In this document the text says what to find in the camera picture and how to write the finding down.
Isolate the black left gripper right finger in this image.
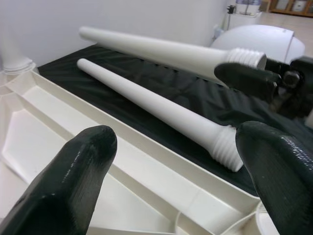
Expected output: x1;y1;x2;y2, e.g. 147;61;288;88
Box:
234;121;313;235

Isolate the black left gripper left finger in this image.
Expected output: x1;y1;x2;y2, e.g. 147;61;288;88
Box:
0;124;117;235

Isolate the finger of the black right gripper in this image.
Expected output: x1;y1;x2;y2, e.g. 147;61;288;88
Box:
214;61;282;103

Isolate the white plastic children table top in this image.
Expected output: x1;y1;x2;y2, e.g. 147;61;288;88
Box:
0;70;269;235

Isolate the white plastic table leg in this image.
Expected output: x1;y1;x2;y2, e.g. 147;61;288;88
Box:
76;57;245;172
0;22;37;74
78;25;268;86

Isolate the white blue appliance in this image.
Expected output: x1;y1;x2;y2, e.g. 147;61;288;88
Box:
235;0;262;17

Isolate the brown wooden cabinet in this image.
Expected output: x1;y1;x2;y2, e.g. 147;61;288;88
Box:
268;0;313;18

